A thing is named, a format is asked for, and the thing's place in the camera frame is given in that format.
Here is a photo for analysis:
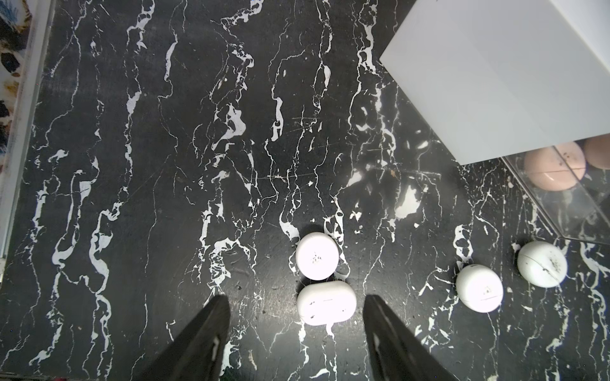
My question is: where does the white earphone case oval left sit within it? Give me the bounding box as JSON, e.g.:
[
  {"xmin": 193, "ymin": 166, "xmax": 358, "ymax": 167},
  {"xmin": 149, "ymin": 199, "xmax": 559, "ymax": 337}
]
[{"xmin": 296, "ymin": 281, "xmax": 357, "ymax": 326}]

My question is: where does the white earphone case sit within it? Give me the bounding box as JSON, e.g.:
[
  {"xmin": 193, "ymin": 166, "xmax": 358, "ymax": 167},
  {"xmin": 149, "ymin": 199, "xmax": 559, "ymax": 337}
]
[
  {"xmin": 517, "ymin": 241, "xmax": 568, "ymax": 288},
  {"xmin": 295, "ymin": 232, "xmax": 339, "ymax": 280},
  {"xmin": 455, "ymin": 264, "xmax": 504, "ymax": 314}
]

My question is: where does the white earphone case middle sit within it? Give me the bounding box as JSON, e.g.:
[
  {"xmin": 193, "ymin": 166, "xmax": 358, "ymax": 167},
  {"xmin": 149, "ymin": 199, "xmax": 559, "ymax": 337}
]
[{"xmin": 455, "ymin": 264, "xmax": 504, "ymax": 314}]

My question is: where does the white mini drawer cabinet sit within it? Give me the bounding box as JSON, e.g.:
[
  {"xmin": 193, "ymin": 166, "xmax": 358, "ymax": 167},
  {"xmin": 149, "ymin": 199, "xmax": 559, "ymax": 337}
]
[{"xmin": 381, "ymin": 1, "xmax": 609, "ymax": 164}]

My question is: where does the white earphone case upper left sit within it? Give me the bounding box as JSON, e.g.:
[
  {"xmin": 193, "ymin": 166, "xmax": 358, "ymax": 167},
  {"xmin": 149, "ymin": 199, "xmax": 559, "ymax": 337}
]
[{"xmin": 295, "ymin": 232, "xmax": 339, "ymax": 280}]

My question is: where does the white earphone case right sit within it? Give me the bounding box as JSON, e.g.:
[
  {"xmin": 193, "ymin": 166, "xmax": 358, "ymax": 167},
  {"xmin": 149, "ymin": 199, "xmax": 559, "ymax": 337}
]
[{"xmin": 517, "ymin": 241, "xmax": 568, "ymax": 288}]

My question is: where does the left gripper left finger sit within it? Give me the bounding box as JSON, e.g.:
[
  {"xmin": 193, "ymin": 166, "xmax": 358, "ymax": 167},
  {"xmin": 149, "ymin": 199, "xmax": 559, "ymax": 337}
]
[{"xmin": 137, "ymin": 295, "xmax": 230, "ymax": 380}]

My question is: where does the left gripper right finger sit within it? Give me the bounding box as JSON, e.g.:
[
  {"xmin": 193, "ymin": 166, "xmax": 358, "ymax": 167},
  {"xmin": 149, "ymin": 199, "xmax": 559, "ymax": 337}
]
[{"xmin": 363, "ymin": 295, "xmax": 455, "ymax": 380}]

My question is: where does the pink earphone case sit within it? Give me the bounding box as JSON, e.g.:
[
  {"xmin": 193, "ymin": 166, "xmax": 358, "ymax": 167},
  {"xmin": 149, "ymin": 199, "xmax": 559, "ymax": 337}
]
[
  {"xmin": 583, "ymin": 134, "xmax": 610, "ymax": 170},
  {"xmin": 524, "ymin": 142, "xmax": 586, "ymax": 191}
]

